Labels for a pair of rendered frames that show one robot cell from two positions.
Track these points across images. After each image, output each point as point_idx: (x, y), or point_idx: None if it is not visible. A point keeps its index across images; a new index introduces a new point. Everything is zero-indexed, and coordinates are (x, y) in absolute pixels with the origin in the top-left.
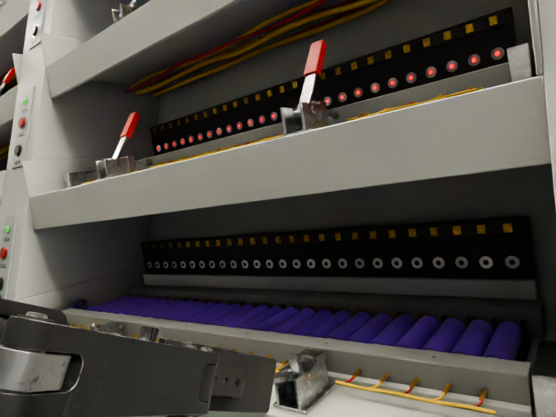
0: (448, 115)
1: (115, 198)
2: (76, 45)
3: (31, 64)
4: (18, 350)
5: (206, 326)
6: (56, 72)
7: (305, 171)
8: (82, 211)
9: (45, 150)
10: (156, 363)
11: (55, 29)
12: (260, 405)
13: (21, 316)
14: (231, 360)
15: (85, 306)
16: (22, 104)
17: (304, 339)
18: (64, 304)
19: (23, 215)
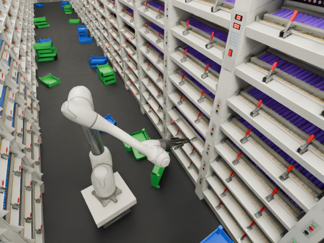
0: (202, 133)
1: (179, 109)
2: (172, 69)
3: (166, 71)
4: (175, 148)
5: (189, 125)
6: (170, 78)
7: (195, 127)
8: (175, 105)
9: (169, 87)
10: (180, 145)
11: (169, 68)
12: (188, 142)
13: (175, 147)
14: (186, 141)
15: (176, 106)
16: (165, 77)
17: (196, 134)
18: (173, 106)
19: (167, 97)
